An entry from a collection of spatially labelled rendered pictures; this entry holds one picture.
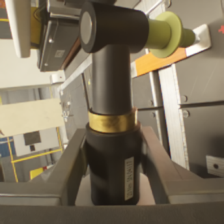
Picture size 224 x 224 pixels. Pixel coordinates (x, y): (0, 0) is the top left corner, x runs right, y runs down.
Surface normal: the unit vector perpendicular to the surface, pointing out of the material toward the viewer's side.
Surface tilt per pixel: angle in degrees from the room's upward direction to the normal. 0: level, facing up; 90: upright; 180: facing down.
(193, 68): 0
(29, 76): 90
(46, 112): 90
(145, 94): 0
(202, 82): 0
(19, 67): 90
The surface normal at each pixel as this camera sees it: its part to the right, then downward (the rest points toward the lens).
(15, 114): 0.46, -0.04
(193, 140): -0.87, 0.16
